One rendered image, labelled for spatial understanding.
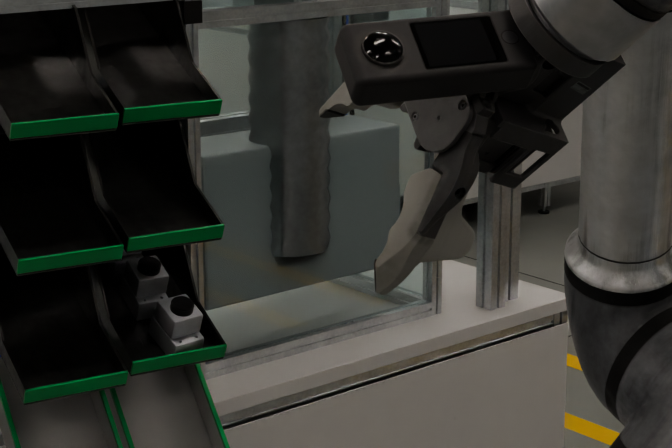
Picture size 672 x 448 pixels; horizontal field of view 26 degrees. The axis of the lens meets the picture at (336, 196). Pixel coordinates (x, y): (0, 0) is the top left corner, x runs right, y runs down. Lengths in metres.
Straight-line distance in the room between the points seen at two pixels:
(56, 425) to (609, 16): 1.22
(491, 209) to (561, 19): 2.27
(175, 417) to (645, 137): 1.06
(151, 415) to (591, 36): 1.24
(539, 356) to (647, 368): 2.12
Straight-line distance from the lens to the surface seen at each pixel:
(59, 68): 1.84
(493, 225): 3.13
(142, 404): 1.99
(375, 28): 0.86
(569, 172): 7.67
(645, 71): 1.05
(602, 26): 0.85
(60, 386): 1.78
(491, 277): 3.15
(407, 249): 0.91
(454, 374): 3.07
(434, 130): 0.91
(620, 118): 1.07
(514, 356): 3.20
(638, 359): 1.15
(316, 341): 2.93
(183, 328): 1.86
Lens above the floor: 1.83
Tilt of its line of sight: 13 degrees down
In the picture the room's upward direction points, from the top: straight up
